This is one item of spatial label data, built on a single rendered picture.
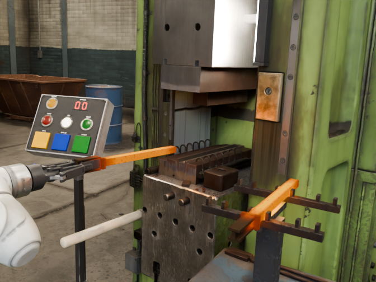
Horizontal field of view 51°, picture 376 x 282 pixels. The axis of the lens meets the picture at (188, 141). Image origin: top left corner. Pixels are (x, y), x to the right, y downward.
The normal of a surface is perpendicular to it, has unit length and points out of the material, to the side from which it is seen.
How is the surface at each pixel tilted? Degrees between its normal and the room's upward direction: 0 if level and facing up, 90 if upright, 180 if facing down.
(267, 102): 90
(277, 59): 90
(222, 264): 0
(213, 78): 90
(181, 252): 90
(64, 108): 60
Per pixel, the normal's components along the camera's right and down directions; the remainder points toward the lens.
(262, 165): -0.64, 0.14
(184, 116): 0.76, 0.17
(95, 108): -0.21, -0.32
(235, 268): 0.04, -0.98
